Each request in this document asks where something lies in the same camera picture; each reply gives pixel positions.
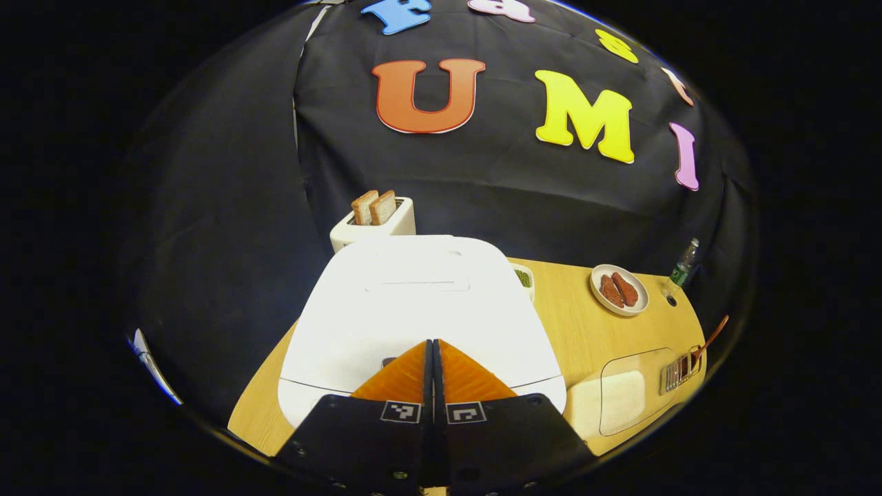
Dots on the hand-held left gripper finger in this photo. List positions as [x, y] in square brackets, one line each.
[439, 427]
[428, 427]

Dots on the white toaster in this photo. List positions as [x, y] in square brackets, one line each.
[400, 220]

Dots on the clear container of rice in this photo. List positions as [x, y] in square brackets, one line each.
[620, 399]

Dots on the clear plastic water bottle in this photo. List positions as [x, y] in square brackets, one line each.
[682, 272]

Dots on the white round plate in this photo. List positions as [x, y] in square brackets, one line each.
[597, 279]

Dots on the toasted bread slice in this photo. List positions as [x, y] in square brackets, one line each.
[364, 208]
[384, 207]

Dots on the white divided condiment dish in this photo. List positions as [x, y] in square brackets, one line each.
[524, 279]

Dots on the brown wooden spoon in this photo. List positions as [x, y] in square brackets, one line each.
[713, 334]

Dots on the white rice cooker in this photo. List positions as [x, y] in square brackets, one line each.
[413, 303]

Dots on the brown meat piece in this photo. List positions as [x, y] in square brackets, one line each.
[611, 291]
[626, 289]

